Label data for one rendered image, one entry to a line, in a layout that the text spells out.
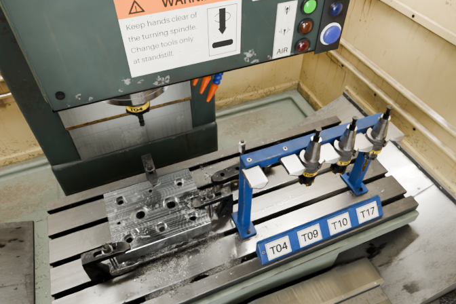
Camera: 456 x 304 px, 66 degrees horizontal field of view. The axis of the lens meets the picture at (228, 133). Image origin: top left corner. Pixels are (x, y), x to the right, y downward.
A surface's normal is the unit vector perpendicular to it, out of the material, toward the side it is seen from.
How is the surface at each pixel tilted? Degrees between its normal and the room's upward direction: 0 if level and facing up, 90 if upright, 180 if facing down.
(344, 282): 7
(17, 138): 90
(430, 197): 24
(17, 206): 0
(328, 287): 7
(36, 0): 90
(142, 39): 90
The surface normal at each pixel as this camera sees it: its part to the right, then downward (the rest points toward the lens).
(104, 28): 0.38, 0.65
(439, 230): -0.38, -0.54
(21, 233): 0.38, -0.76
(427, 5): -0.93, 0.26
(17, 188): 0.00, -0.71
